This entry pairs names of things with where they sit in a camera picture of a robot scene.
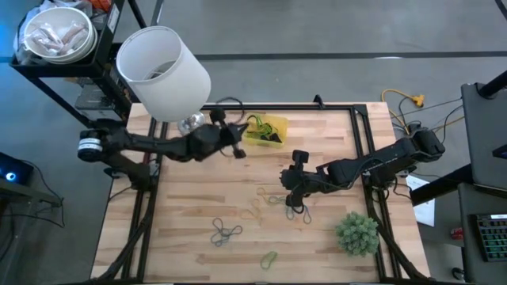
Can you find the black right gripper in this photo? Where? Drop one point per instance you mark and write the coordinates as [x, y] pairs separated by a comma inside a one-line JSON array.
[[307, 182]]

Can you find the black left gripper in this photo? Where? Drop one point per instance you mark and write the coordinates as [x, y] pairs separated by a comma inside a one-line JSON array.
[[226, 134]]

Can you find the green rubber band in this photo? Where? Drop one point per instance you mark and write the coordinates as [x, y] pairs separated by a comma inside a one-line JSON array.
[[269, 128], [273, 201], [276, 255], [257, 120]]

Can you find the thin yellow rubber band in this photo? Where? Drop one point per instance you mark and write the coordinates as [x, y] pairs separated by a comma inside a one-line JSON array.
[[258, 190]]

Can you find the teal rubber band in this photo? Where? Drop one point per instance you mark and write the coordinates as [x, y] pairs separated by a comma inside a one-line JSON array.
[[310, 219], [217, 239], [288, 215]]

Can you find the wide black rubber band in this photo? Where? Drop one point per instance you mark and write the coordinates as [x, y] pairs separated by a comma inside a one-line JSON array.
[[276, 138]]

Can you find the thin dark brown rubber band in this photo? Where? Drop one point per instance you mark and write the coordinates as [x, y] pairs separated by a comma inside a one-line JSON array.
[[237, 228]]

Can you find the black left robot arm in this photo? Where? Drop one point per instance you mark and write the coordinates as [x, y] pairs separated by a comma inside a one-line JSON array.
[[158, 144]]

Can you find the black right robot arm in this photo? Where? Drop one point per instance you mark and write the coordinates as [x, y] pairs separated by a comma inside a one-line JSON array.
[[388, 156]]

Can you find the yellow translucent plastic bin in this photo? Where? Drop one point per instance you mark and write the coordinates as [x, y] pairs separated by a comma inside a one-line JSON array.
[[283, 122]]

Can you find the silver lamp white shade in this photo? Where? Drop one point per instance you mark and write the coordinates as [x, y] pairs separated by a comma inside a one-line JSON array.
[[174, 79]]

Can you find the green artificial plant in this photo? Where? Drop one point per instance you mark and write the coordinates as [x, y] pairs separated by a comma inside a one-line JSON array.
[[357, 234]]

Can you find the white paper sheet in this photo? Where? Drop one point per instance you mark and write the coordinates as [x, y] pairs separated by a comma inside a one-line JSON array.
[[425, 210]]

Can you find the white paper label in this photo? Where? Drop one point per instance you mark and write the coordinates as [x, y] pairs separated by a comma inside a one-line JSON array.
[[113, 17]]

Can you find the black metal utility cart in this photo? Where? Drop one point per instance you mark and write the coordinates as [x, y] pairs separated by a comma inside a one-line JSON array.
[[79, 70]]

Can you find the red can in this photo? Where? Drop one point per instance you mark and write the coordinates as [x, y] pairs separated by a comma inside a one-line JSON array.
[[456, 234]]

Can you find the dark grey desk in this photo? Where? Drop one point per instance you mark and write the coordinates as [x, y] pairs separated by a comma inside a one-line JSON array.
[[471, 202]]

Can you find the orange box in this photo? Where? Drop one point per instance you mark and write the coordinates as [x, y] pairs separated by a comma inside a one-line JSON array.
[[99, 4]]

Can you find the black computer mouse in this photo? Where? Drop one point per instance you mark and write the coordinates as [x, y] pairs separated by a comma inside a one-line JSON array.
[[458, 274]]

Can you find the black backlit keyboard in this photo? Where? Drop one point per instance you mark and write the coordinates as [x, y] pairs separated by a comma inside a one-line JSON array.
[[491, 237]]

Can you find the plastic wrapped packets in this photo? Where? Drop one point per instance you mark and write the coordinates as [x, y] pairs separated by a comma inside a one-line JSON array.
[[47, 39]]

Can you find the white bowl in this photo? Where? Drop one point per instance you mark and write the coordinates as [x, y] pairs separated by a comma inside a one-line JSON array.
[[59, 16]]

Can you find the black device blue light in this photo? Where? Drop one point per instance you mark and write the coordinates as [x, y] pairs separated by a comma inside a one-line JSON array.
[[20, 168]]

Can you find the black side table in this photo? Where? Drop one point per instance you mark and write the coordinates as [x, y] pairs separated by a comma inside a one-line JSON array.
[[24, 194]]

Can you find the black pole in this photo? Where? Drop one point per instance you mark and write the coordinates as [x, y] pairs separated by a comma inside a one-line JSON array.
[[493, 85]]

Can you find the black aluminium table frame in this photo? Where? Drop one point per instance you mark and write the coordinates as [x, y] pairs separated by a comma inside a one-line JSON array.
[[277, 107]]

